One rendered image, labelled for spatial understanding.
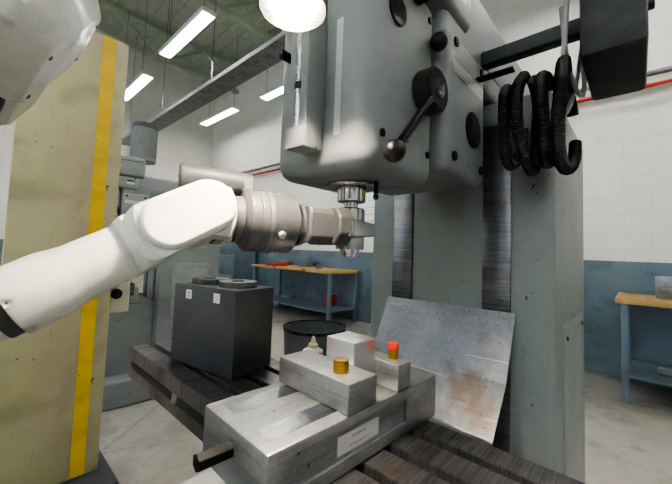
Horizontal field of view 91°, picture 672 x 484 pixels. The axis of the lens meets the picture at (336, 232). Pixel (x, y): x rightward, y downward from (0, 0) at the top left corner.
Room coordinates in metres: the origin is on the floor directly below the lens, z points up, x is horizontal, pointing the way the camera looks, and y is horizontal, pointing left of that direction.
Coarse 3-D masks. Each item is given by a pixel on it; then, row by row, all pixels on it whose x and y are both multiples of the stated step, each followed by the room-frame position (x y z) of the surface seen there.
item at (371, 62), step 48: (336, 0) 0.46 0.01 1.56; (384, 0) 0.44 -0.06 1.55; (288, 48) 0.53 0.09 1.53; (336, 48) 0.46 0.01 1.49; (384, 48) 0.44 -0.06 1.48; (288, 96) 0.53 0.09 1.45; (336, 96) 0.46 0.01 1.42; (384, 96) 0.44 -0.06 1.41; (336, 144) 0.45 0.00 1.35; (384, 144) 0.45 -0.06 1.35; (336, 192) 0.63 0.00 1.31
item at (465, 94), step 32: (448, 32) 0.55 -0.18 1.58; (448, 64) 0.55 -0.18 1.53; (448, 96) 0.55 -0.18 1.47; (480, 96) 0.66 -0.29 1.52; (448, 128) 0.55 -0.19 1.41; (480, 128) 0.66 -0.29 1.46; (448, 160) 0.56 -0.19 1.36; (480, 160) 0.66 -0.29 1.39; (384, 192) 0.78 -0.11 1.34; (416, 192) 0.76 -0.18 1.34
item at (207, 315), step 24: (192, 288) 0.79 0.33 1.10; (216, 288) 0.75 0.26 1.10; (240, 288) 0.75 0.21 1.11; (264, 288) 0.79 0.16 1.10; (192, 312) 0.79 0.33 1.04; (216, 312) 0.74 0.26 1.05; (240, 312) 0.73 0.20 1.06; (264, 312) 0.79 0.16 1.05; (192, 336) 0.78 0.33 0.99; (216, 336) 0.74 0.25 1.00; (240, 336) 0.73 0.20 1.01; (264, 336) 0.79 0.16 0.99; (192, 360) 0.78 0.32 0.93; (216, 360) 0.74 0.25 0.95; (240, 360) 0.73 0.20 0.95; (264, 360) 0.79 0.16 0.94
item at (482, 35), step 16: (432, 16) 0.56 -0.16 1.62; (448, 16) 0.57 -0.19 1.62; (480, 16) 0.69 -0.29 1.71; (432, 32) 0.56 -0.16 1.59; (480, 32) 0.69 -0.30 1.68; (496, 32) 0.77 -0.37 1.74; (480, 48) 0.69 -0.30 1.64; (480, 64) 0.69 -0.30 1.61; (512, 64) 0.87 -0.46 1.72; (496, 80) 0.76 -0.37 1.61; (512, 80) 0.87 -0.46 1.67; (496, 96) 0.77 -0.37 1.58
